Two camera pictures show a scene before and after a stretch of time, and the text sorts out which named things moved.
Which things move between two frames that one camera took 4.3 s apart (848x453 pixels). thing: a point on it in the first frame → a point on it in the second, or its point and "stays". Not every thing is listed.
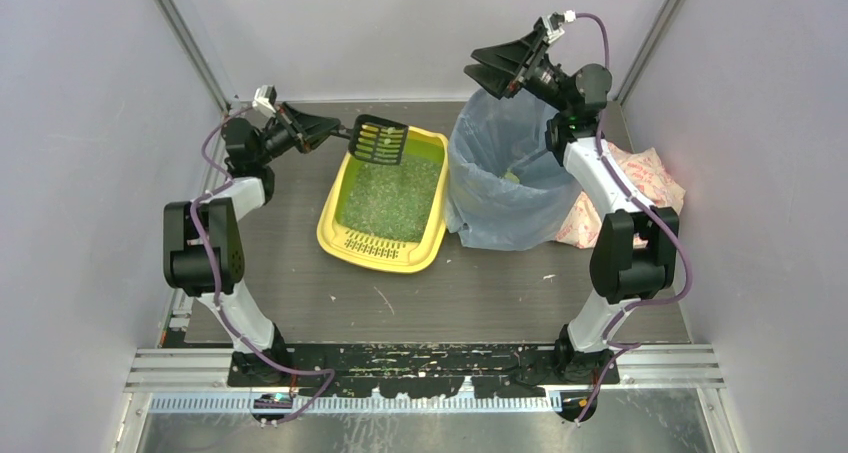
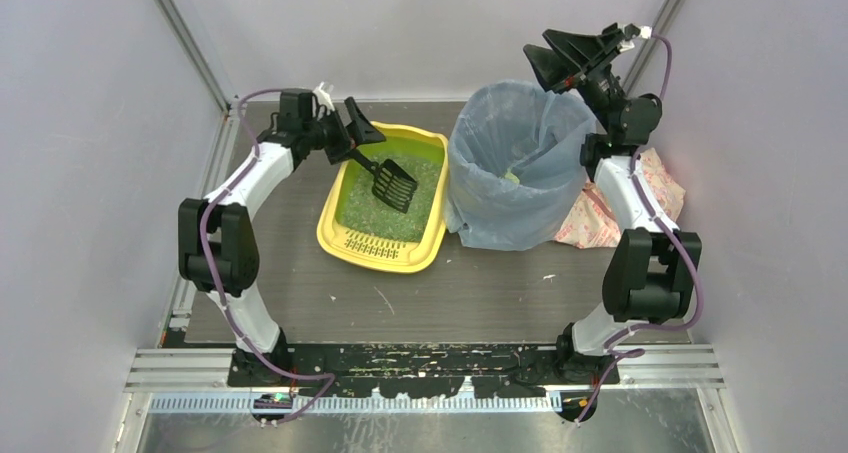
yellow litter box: x=385 y=215 stays
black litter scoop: x=375 y=138 → x=393 y=186
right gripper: x=525 y=66 → x=594 y=65
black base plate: x=393 y=370 stays
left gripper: x=289 y=126 → x=339 y=141
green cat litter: x=394 y=201 stays
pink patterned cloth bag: x=645 y=173 stays
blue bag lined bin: x=506 y=190 stays
